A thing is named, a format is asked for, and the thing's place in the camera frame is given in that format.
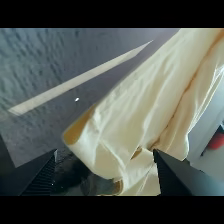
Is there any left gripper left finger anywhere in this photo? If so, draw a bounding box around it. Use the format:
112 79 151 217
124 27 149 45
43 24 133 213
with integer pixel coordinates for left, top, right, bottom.
0 148 58 197

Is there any red object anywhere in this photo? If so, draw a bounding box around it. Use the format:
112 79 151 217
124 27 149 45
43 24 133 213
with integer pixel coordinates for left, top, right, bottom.
208 125 224 151

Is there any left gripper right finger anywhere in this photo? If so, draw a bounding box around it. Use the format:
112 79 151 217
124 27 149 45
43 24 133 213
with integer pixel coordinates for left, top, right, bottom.
152 148 224 197

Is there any pale yellow shirt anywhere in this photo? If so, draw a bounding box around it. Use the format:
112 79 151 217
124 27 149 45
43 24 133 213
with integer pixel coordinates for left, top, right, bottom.
62 28 224 197

